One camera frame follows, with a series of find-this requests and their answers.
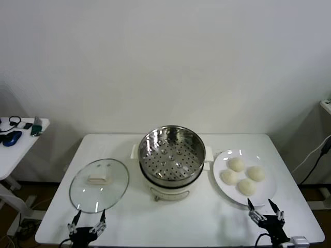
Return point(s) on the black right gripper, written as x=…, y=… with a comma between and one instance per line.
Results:
x=271, y=227

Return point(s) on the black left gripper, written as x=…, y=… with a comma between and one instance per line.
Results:
x=82, y=236

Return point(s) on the white steamed baozi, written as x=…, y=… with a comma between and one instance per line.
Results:
x=229, y=177
x=236, y=164
x=247, y=187
x=256, y=173

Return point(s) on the stainless steel steamer basket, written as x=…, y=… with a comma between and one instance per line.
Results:
x=147, y=147

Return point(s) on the white round plate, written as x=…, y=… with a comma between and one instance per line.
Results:
x=263, y=191

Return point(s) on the white stand base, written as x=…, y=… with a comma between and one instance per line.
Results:
x=318, y=205

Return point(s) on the white side table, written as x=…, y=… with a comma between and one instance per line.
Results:
x=18, y=152

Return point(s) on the green and grey tool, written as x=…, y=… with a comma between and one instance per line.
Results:
x=36, y=130

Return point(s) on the small black device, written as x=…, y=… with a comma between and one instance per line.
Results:
x=28, y=126

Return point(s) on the blue and black object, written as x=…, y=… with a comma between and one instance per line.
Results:
x=12, y=138

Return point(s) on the small white device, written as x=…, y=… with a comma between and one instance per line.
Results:
x=20, y=125

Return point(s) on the white shelf with green label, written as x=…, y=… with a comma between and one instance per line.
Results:
x=326, y=106

